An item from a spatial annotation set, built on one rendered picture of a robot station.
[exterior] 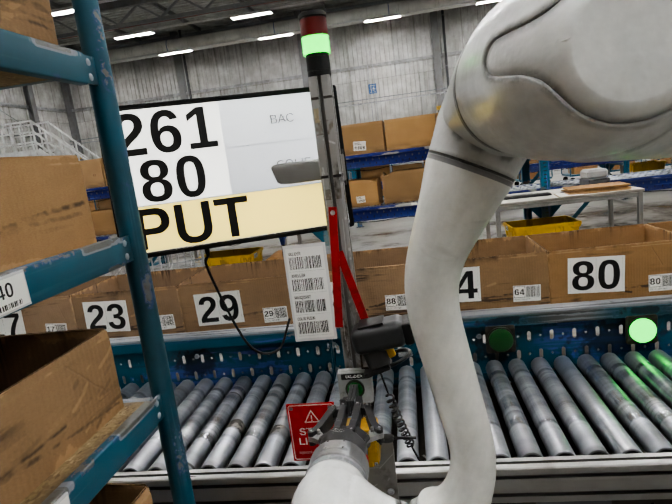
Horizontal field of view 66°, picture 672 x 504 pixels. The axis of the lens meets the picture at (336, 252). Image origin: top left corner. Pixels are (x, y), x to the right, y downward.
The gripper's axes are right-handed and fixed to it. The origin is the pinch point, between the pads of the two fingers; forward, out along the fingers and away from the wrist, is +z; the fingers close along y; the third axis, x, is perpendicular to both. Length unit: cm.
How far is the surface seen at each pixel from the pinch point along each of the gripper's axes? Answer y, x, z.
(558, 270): -56, -4, 67
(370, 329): -4.7, -13.0, 1.6
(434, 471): -13.8, 20.7, 7.4
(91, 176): 374, -57, 520
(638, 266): -78, -3, 67
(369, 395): -2.6, 1.7, 4.6
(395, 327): -9.3, -13.2, 1.2
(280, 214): 12.7, -34.8, 15.5
